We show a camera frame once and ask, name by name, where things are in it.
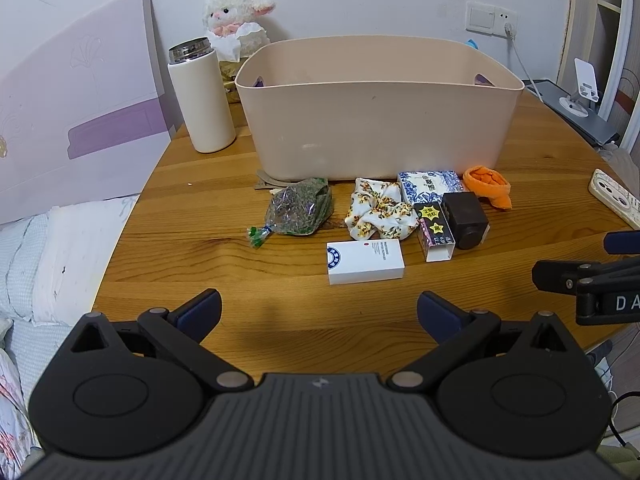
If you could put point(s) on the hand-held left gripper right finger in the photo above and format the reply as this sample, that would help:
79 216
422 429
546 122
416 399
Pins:
441 312

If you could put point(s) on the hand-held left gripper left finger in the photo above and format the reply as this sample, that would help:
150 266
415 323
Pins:
200 312

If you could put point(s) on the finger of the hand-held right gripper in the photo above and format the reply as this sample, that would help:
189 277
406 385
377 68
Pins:
622 243
560 275

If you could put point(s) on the phone in white case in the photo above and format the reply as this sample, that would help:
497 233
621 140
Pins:
617 197

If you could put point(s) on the black box with yellow stars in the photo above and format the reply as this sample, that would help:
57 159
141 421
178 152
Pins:
432 232

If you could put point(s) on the beige cloth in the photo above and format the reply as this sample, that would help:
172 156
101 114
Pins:
622 162

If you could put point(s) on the white rectangular box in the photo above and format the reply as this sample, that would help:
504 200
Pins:
365 261

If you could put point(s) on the small black cube box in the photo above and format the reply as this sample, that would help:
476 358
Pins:
465 220

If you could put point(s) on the orange cloth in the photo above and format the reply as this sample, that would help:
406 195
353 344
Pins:
487 185

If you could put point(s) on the floral fabric scrunchie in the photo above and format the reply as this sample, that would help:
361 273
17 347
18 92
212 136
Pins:
380 210

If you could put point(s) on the blue white tissue pack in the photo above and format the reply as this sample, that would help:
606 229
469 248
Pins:
430 185

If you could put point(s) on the white pillow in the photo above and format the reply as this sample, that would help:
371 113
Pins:
80 260

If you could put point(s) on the grey laptop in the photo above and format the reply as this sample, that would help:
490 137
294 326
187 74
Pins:
575 110

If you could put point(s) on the clear bag of dried herbs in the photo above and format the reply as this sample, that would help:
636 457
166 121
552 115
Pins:
300 207

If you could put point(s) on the white phone stand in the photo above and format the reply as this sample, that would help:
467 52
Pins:
582 87

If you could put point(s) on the light blue checked sheet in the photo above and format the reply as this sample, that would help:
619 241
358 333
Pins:
20 265

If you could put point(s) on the white thermos bottle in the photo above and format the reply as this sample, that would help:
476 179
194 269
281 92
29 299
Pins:
200 100

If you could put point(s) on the beige plastic storage bin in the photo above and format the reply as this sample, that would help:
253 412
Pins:
375 110

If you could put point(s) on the white shelf unit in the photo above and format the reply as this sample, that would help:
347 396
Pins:
617 25

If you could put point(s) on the gold wrapped box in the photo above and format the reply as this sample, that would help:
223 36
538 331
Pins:
231 80

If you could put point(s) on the purple white board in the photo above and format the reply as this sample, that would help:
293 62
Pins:
75 110

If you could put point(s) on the small blue object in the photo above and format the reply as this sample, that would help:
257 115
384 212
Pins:
472 43

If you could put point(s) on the white plush sheep toy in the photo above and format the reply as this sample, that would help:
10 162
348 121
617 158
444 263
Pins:
235 15

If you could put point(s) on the white wall switch socket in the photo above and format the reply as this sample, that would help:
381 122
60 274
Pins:
487 18

